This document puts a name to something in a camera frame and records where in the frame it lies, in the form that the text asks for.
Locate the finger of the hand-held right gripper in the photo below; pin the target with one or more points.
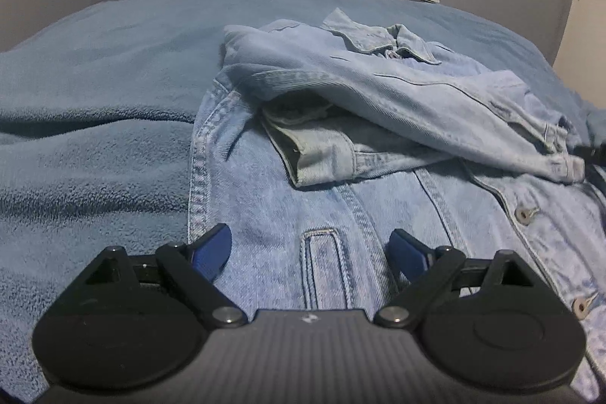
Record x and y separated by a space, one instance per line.
592 152

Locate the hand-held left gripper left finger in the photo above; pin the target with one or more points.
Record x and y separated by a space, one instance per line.
213 250

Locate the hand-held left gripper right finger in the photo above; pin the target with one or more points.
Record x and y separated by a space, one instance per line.
408 253

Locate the light blue denim jacket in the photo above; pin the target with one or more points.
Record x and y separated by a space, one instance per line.
303 177

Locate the blue fleece blanket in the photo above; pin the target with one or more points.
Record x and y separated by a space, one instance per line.
104 101

